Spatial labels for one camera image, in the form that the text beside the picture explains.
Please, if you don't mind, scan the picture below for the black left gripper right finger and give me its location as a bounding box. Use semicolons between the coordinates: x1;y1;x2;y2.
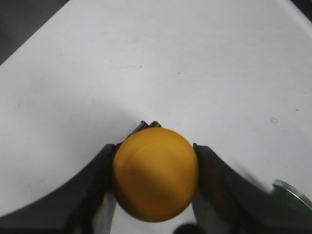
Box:
192;144;312;234

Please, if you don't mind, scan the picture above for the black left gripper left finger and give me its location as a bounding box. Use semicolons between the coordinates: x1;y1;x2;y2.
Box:
0;144;116;234

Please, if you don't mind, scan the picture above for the green conveyor belt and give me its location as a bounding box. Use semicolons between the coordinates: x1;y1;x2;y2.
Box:
271;179;312;214

